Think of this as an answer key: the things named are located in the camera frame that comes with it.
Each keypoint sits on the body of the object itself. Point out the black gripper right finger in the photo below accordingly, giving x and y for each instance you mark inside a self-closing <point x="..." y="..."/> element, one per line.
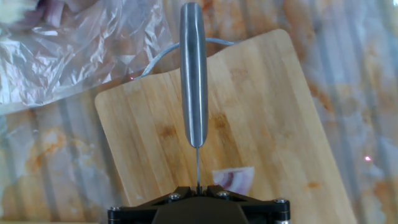
<point x="267" y="211"/>

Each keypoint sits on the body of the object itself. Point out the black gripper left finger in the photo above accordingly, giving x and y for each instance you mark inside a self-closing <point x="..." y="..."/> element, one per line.
<point x="130" y="214"/>

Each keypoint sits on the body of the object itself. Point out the steel cleaver knife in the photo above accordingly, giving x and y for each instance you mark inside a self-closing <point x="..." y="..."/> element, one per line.
<point x="193" y="77"/>

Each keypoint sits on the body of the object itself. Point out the red onion wedge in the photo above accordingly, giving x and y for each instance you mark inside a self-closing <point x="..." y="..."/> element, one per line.
<point x="236" y="180"/>

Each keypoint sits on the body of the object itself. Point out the wooden cutting board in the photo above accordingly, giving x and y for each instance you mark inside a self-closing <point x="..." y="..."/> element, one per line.
<point x="264" y="124"/>

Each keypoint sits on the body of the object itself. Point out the marble pattern plastic mat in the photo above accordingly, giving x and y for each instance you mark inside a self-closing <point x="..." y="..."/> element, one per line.
<point x="342" y="77"/>

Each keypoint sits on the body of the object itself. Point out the plastic bag of garlic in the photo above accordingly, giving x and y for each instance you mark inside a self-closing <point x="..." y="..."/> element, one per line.
<point x="62" y="56"/>

